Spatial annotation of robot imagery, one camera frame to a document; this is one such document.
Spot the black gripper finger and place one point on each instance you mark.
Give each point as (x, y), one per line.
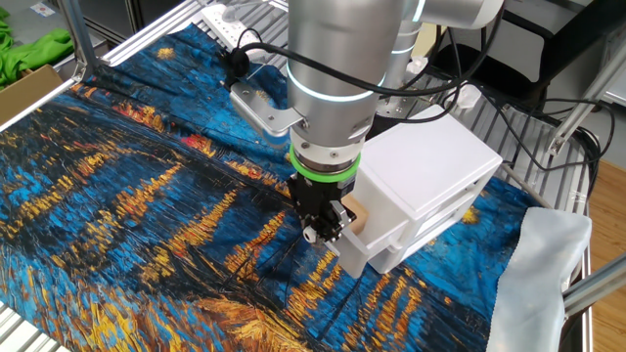
(338, 222)

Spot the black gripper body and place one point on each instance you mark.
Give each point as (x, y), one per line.
(318, 200)

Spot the wooden cube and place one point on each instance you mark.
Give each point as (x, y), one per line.
(361, 215)

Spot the white plastic box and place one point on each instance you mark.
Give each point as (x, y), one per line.
(386, 230)

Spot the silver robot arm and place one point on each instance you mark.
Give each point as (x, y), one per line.
(337, 58)

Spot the white closed drawer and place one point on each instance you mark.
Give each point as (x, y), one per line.
(420, 234)

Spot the white plastic drawer cabinet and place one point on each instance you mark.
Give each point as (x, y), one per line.
(430, 161)

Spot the crumpled white tissue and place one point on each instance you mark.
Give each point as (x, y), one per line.
(416, 64)
(467, 97)

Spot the starry night painted tablecloth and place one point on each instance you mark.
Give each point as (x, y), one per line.
(122, 220)

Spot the beige cardboard sheet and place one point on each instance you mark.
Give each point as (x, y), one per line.
(430, 34)

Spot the white power strip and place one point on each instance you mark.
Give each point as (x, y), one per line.
(225, 22)

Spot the light grey cloth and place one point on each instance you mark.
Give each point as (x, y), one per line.
(538, 283)

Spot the black office chair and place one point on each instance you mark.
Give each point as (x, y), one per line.
(562, 34)

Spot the cardboard box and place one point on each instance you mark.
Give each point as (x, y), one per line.
(19, 95)

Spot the green cloth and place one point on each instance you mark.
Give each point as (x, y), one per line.
(29, 54)

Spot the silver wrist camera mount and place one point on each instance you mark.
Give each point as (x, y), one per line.
(264, 110)

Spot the aluminium frame strut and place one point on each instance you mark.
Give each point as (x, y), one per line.
(582, 102)
(596, 288)
(80, 44)

